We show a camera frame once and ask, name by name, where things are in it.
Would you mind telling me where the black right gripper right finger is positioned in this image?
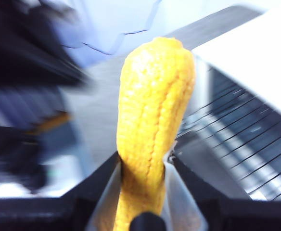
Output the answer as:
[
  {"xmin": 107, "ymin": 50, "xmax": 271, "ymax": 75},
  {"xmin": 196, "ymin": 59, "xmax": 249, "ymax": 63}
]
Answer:
[{"xmin": 163, "ymin": 153, "xmax": 281, "ymax": 231}]

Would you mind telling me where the metal wire oven rack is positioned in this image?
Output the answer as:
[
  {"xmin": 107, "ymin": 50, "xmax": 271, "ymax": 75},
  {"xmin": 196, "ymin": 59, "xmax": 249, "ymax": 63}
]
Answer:
[{"xmin": 176, "ymin": 81, "xmax": 281, "ymax": 202}]

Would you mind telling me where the yellow corn cob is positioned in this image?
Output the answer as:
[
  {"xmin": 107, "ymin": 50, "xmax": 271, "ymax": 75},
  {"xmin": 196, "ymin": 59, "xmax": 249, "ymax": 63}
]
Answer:
[{"xmin": 111, "ymin": 36, "xmax": 196, "ymax": 231}]

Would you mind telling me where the cream toaster oven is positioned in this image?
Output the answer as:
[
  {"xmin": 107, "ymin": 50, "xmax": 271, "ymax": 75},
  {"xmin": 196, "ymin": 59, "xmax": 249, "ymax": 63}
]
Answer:
[{"xmin": 176, "ymin": 4, "xmax": 281, "ymax": 202}]

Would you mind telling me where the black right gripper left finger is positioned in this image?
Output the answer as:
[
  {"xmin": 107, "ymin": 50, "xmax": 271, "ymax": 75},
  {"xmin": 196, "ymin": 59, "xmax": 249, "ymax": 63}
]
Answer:
[{"xmin": 0, "ymin": 153, "xmax": 122, "ymax": 231}]

